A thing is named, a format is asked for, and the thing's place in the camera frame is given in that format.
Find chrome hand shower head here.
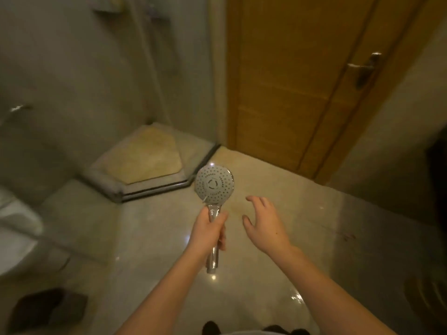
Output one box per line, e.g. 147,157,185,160
194,164,235,275

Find person's right hand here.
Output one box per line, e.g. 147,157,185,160
242,196,295,257

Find wooden door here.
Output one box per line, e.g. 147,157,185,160
226,0,447,185

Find person's right forearm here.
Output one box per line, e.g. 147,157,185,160
268,245,399,335

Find metal door handle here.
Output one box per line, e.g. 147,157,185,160
347,52,383,90

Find beige shower mat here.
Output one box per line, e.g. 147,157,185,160
100,127,184,185

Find raised stone shower base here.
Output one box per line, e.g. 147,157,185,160
78,122,221,204

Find person's left forearm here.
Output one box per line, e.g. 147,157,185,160
115,246,211,335

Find dark floor mat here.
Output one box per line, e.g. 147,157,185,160
6,287,88,335

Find person's left hand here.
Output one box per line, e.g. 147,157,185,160
186,206,229,259

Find white toilet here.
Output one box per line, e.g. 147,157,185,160
0,186,45,277

